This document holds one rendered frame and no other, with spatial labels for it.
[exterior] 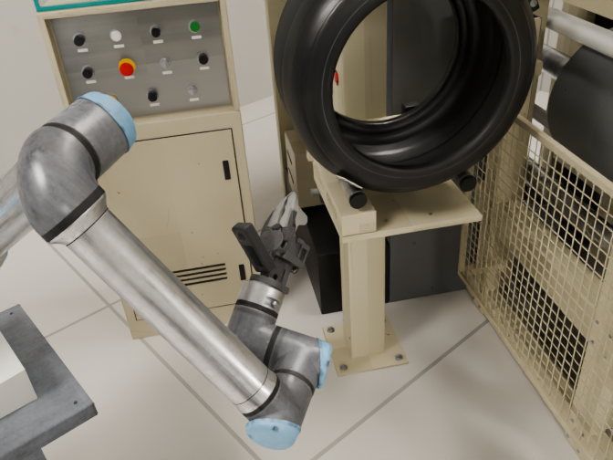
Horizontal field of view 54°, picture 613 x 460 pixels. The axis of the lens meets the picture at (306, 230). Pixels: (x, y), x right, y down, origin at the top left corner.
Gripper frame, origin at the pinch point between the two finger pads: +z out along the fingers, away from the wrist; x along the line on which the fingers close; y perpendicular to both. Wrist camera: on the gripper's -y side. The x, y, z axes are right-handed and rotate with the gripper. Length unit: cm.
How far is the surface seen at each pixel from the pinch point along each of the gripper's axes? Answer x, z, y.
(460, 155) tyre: 18.9, 24.7, 28.1
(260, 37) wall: -249, 202, 118
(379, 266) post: -35, 13, 74
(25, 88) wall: -269, 81, 1
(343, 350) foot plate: -59, -13, 96
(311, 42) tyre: 8.1, 26.9, -14.7
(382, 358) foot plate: -46, -12, 103
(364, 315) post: -45, -1, 85
